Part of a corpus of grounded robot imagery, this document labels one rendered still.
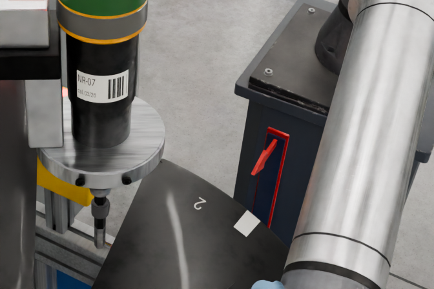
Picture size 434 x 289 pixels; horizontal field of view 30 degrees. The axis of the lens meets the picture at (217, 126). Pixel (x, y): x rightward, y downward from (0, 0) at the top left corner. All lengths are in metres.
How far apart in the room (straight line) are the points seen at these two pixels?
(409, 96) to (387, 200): 0.09
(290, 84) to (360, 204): 0.63
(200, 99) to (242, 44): 0.38
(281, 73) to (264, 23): 1.97
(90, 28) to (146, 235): 0.40
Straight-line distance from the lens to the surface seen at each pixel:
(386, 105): 0.64
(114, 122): 0.42
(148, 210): 0.77
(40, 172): 1.05
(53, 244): 1.20
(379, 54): 0.67
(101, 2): 0.37
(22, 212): 0.56
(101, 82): 0.40
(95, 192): 0.47
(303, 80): 1.22
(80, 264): 1.20
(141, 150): 0.43
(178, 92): 2.79
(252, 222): 0.81
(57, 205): 1.14
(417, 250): 2.45
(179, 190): 0.80
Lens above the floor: 1.75
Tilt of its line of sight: 41 degrees down
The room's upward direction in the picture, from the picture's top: 8 degrees clockwise
